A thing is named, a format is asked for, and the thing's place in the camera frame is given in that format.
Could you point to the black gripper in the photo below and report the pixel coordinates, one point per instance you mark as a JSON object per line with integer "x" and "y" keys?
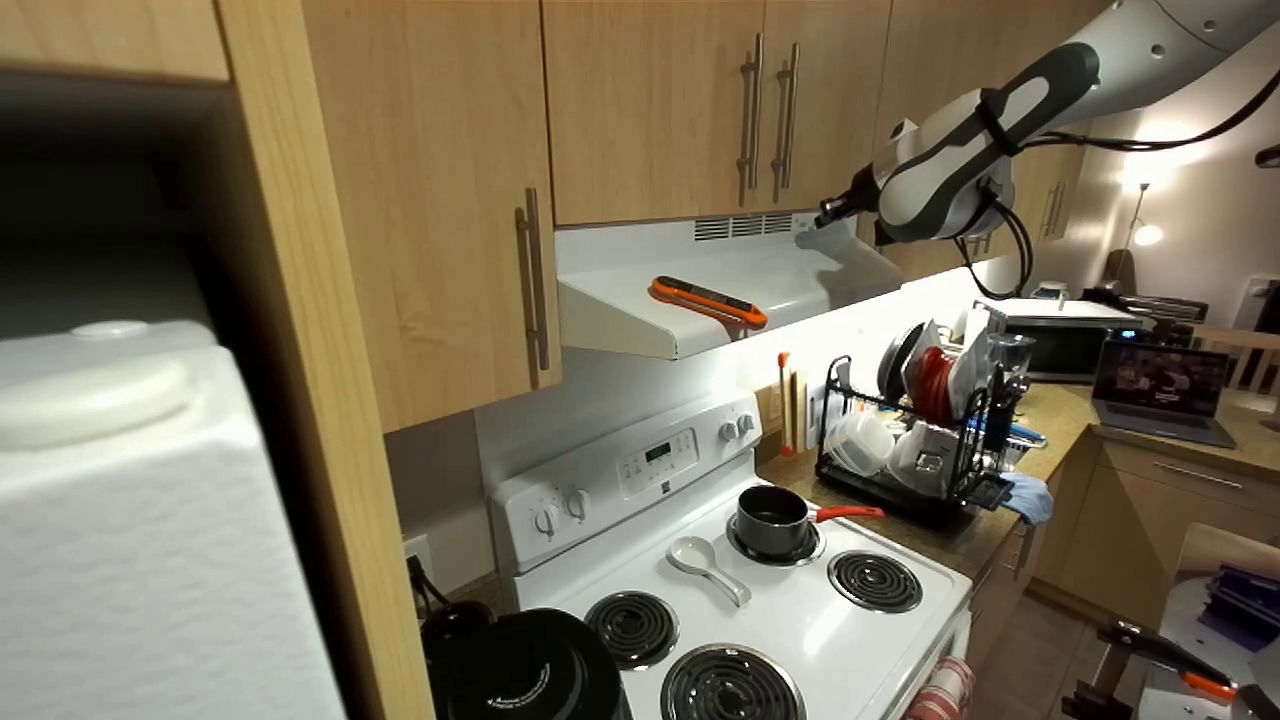
{"x": 874, "y": 188}

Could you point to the white range hood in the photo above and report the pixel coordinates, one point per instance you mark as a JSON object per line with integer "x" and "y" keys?
{"x": 746, "y": 273}

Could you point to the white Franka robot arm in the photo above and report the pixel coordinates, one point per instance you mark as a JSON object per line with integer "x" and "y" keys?
{"x": 963, "y": 145}

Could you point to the light wood cabinet door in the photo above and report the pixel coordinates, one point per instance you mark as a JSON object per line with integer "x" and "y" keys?
{"x": 915, "y": 53}
{"x": 107, "y": 34}
{"x": 643, "y": 107}
{"x": 1035, "y": 23}
{"x": 426, "y": 174}
{"x": 963, "y": 43}
{"x": 833, "y": 92}

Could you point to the orange black utility knife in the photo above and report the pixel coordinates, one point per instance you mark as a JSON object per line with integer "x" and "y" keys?
{"x": 704, "y": 305}

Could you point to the black frying pan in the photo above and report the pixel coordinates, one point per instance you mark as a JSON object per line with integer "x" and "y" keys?
{"x": 896, "y": 360}

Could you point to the white plate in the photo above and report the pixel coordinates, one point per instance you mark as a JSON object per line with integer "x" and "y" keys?
{"x": 972, "y": 350}

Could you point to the orange thin cutting board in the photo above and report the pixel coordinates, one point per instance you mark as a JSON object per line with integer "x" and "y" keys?
{"x": 780, "y": 403}

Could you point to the wooden cutting board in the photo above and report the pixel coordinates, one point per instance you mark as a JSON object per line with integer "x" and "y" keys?
{"x": 792, "y": 416}

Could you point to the white cutting board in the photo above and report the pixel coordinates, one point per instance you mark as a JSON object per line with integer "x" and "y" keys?
{"x": 806, "y": 421}

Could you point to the clear plastic food container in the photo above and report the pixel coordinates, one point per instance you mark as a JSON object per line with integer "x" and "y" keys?
{"x": 866, "y": 441}

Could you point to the white microwave oven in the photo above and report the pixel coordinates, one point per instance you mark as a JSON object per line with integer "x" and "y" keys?
{"x": 1053, "y": 313}

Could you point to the black utensil caddy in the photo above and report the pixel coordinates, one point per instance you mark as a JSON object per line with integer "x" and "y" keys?
{"x": 1010, "y": 392}

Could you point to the glass container with metal clip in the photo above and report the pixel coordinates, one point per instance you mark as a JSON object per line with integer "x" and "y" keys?
{"x": 926, "y": 463}

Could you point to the lit floor lamp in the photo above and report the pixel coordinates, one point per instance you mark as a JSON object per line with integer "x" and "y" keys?
{"x": 1150, "y": 235}

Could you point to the blue cloth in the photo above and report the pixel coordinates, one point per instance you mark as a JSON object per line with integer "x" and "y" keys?
{"x": 1031, "y": 500}

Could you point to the open grey laptop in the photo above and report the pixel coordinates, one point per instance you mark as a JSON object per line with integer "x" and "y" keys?
{"x": 1161, "y": 382}

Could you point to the small black coil burner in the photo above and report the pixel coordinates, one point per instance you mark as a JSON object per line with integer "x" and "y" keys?
{"x": 628, "y": 628}
{"x": 874, "y": 583}

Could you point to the white spoon on stove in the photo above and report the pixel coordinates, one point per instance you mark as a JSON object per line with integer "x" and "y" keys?
{"x": 691, "y": 557}

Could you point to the white electric stove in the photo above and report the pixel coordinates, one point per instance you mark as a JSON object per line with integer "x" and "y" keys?
{"x": 784, "y": 607}

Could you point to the wooden base cabinet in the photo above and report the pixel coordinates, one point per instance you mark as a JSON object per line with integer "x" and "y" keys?
{"x": 1001, "y": 586}
{"x": 1147, "y": 533}

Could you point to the wooden chair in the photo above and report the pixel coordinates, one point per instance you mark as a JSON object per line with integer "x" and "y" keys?
{"x": 1252, "y": 360}

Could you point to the red white kitchen towel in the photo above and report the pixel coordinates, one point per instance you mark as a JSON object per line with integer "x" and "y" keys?
{"x": 943, "y": 688}

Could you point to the beige padded chair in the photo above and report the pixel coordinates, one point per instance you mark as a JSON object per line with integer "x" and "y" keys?
{"x": 1226, "y": 544}

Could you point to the purple box stack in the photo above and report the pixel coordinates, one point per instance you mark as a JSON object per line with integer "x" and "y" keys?
{"x": 1244, "y": 607}

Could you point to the wooden cabinet side panel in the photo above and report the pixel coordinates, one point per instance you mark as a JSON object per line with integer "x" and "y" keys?
{"x": 366, "y": 560}

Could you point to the white refrigerator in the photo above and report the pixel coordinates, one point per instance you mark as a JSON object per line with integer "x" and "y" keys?
{"x": 133, "y": 560}

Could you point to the white picture frame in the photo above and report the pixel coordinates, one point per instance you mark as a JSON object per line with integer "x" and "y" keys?
{"x": 1258, "y": 300}

